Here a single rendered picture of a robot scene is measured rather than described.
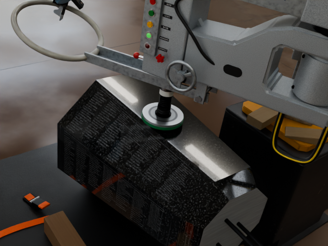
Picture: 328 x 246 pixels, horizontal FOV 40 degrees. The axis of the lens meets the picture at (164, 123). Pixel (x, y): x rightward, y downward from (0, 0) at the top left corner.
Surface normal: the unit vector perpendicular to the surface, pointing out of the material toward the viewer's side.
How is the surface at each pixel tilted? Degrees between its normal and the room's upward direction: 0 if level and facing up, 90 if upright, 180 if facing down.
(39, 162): 0
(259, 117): 0
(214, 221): 90
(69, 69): 0
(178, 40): 90
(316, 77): 90
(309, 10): 90
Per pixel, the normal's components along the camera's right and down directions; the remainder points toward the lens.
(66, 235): 0.13, -0.82
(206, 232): 0.58, 0.52
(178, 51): -0.47, 0.45
